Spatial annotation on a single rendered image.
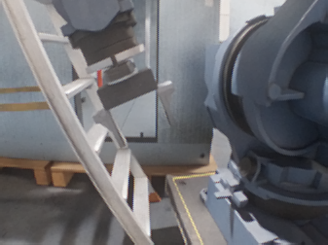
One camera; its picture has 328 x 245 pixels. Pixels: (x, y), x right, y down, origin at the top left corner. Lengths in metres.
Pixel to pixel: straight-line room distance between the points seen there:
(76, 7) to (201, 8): 1.11
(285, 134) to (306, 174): 0.17
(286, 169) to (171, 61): 1.00
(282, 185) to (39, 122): 1.57
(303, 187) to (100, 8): 0.65
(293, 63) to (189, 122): 1.09
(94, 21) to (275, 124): 0.42
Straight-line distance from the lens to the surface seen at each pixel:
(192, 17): 1.43
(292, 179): 0.66
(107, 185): 0.87
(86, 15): 0.41
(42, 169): 1.78
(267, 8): 5.41
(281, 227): 0.73
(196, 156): 1.60
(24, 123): 1.81
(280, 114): 0.49
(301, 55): 0.51
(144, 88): 0.48
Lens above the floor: 0.98
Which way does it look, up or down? 16 degrees down
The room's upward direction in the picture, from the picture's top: 1 degrees clockwise
